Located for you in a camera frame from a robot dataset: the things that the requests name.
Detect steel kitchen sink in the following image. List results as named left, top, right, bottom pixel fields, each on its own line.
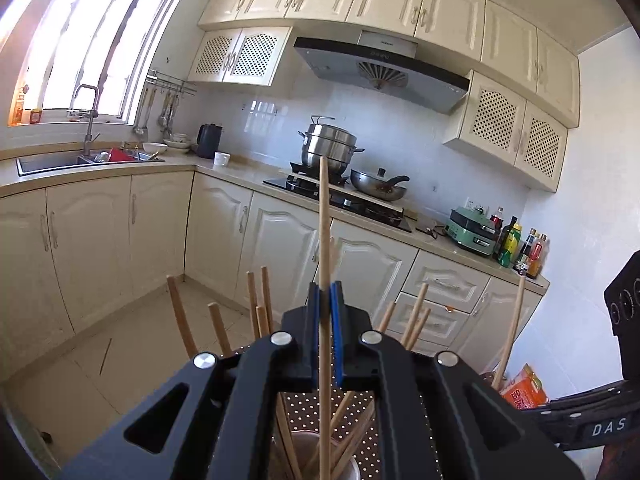
left=16, top=150, right=166, bottom=177

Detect brown dotted tablecloth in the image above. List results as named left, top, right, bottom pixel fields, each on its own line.
left=220, top=342, right=443, bottom=480

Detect kitchen window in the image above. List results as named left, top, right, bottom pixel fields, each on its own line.
left=0, top=0, right=201, bottom=128

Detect grey range hood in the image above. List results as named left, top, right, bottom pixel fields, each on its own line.
left=292, top=30, right=471, bottom=115

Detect green electric cooker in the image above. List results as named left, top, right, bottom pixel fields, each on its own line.
left=444, top=206, right=502, bottom=258

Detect black gas stove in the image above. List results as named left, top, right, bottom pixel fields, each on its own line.
left=262, top=162, right=413, bottom=233

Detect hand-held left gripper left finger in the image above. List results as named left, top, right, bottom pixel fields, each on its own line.
left=57, top=282, right=321, bottom=480

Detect steel sink faucet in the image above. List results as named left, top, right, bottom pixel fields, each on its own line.
left=67, top=84, right=101, bottom=157

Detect cream base kitchen cabinets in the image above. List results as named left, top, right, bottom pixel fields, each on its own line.
left=0, top=170, right=543, bottom=376

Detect dark electric kettle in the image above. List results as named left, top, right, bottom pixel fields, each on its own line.
left=196, top=123, right=224, bottom=160

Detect steel wok with black handle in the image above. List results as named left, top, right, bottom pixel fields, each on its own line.
left=350, top=167, right=411, bottom=201

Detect wall rail with hanging utensils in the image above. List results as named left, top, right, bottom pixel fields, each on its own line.
left=132, top=70, right=198, bottom=137

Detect long wooden chopstick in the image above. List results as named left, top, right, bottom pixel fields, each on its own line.
left=491, top=275, right=527, bottom=392
left=316, top=156, right=333, bottom=480

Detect orange snack packet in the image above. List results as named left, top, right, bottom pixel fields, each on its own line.
left=500, top=364, right=548, bottom=410

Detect cream wall cabinets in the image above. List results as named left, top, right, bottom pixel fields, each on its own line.
left=197, top=0, right=581, bottom=128

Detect steel steamer pot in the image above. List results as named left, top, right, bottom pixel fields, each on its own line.
left=298, top=115, right=366, bottom=171

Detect cream lattice door cabinet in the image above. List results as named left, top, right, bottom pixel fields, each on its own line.
left=442, top=71, right=569, bottom=193
left=187, top=27, right=293, bottom=87

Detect white pink cup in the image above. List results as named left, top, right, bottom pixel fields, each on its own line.
left=272, top=430, right=362, bottom=480

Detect green oil bottle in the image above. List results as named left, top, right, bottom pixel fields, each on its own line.
left=499, top=216, right=519, bottom=267

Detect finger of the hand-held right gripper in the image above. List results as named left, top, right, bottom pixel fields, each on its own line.
left=525, top=384, right=626, bottom=423

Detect red sauce bottle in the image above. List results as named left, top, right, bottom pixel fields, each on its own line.
left=527, top=233, right=549, bottom=280

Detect dark soy sauce bottle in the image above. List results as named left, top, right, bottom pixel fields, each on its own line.
left=515, top=229, right=537, bottom=275

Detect pile of wooden chopsticks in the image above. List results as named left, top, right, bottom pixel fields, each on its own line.
left=166, top=266, right=432, bottom=480

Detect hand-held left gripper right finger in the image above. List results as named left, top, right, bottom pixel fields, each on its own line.
left=327, top=282, right=586, bottom=480

